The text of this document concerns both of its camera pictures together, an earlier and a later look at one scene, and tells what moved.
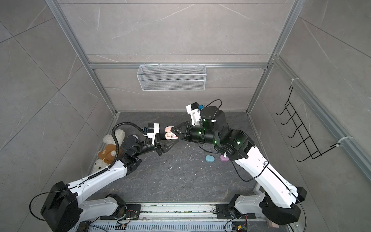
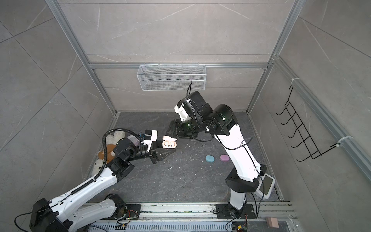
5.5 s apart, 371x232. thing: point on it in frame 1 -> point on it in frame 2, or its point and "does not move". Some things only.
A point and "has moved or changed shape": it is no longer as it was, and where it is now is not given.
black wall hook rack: [306, 140] does not move
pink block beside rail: [273, 224] does not move
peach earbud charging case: [169, 135] has moved or changed shape
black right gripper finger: [181, 134] -> [171, 131]
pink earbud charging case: [224, 159] does not move
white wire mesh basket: [171, 78] does not move
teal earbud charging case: [209, 158] does not move
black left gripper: [159, 147] -> [155, 154]
